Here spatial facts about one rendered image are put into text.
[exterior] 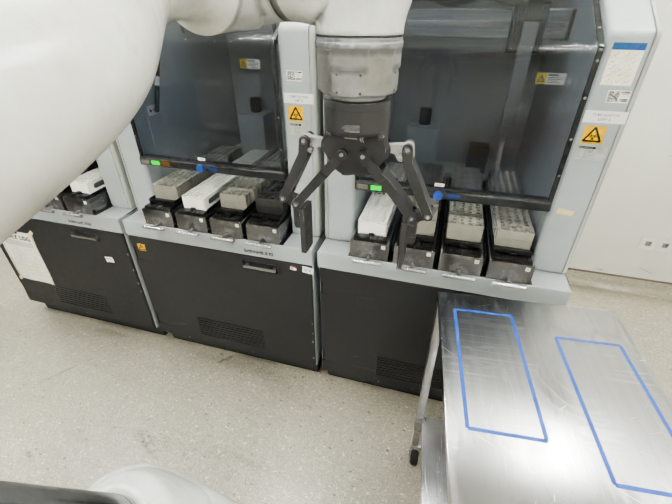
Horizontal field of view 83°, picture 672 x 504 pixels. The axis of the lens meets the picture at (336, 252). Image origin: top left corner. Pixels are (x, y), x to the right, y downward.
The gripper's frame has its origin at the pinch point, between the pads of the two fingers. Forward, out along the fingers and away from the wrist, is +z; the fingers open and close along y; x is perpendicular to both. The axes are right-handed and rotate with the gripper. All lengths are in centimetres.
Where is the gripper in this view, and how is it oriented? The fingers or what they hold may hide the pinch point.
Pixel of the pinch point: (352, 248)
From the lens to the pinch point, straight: 53.5
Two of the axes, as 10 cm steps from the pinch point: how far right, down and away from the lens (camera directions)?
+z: 0.0, 8.4, 5.4
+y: 9.6, 1.5, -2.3
